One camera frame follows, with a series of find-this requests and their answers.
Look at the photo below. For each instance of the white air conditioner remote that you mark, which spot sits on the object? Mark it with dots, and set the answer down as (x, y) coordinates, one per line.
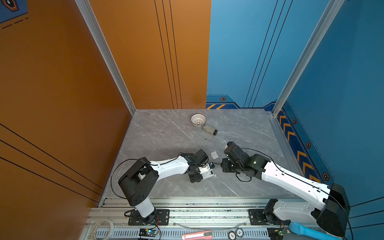
(206, 173)

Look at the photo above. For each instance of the beige black small bottle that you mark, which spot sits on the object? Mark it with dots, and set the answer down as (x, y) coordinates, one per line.
(210, 130)

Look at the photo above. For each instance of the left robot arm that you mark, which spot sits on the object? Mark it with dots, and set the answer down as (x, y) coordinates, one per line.
(138, 181)

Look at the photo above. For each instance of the white mesh basket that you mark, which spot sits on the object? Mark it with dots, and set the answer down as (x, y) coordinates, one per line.
(198, 119)

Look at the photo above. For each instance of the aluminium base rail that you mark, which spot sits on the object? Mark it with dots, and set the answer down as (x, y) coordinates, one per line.
(117, 220)

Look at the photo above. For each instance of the green circuit board right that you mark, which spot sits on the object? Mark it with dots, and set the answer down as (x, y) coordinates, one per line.
(275, 234)

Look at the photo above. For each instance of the aluminium corner post left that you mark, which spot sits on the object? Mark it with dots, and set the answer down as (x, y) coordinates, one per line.
(101, 42)

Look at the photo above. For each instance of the blue foam tube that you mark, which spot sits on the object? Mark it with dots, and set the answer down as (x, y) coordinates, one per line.
(298, 229)

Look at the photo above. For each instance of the pink utility knife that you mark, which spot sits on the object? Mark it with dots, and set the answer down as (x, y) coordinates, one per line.
(204, 235)

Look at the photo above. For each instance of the aluminium corner post right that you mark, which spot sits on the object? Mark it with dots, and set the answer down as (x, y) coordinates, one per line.
(328, 16)

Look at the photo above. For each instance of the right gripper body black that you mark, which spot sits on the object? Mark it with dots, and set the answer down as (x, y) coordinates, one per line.
(228, 167)

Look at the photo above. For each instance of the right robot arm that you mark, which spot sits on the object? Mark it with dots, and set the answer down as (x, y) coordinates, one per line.
(321, 204)

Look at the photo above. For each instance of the aluminium corner post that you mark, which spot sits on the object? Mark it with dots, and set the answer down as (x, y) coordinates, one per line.
(101, 42)
(328, 16)

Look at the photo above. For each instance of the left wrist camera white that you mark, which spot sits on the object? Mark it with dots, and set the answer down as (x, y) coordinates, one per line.
(210, 165)

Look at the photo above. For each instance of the white battery cover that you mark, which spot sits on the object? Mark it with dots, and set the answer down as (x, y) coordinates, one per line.
(214, 155)

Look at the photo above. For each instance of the green circuit board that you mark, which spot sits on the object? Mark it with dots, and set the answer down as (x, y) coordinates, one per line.
(148, 233)
(275, 234)

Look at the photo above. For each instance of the green circuit board left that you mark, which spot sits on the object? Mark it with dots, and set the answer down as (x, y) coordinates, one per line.
(148, 233)

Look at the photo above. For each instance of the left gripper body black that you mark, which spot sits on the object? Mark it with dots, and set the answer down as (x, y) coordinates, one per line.
(196, 176)

